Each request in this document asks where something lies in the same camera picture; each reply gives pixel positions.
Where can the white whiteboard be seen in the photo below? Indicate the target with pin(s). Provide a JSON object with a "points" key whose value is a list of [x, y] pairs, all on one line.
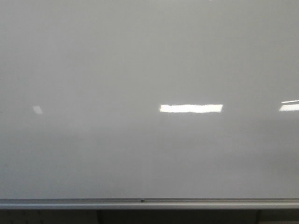
{"points": [[148, 99]]}

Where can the aluminium whiteboard marker tray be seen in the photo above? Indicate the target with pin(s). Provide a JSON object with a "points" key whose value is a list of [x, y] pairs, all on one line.
{"points": [[149, 204]]}

